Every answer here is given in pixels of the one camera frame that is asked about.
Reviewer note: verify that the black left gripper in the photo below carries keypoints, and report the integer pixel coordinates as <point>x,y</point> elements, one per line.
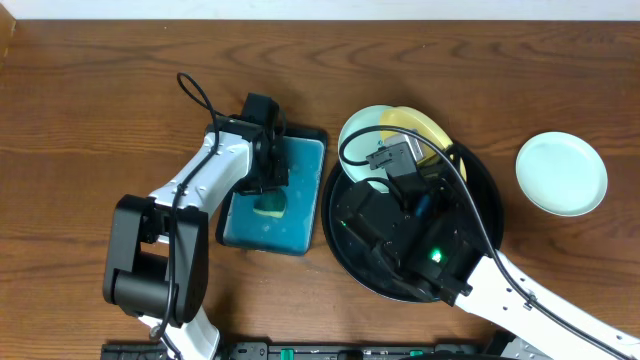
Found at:
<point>270,181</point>

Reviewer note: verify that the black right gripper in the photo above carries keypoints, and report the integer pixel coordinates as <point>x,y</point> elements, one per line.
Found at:
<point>445,187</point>

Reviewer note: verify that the green scouring sponge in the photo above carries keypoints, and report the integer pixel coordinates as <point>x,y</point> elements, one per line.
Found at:
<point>271,204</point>

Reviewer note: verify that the mint plate with scribble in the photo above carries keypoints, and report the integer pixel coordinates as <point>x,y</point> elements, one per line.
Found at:
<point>362,146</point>

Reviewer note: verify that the yellow plate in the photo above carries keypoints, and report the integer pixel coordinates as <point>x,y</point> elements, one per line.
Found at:
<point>417,121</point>

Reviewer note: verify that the mint plate with blue streak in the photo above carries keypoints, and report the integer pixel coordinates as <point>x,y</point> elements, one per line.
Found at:
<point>561,174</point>

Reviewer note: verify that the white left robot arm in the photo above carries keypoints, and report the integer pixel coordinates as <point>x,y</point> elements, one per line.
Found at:
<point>157,259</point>

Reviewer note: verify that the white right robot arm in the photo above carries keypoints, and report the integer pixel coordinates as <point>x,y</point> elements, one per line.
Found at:
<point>491,298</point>

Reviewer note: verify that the round black tray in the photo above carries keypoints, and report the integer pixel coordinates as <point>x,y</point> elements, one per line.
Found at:
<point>417,237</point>

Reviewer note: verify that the black rectangular water tray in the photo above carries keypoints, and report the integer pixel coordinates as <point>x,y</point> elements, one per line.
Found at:
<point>279,221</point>

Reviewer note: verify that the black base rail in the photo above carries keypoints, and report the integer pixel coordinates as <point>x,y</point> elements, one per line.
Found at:
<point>300,351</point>

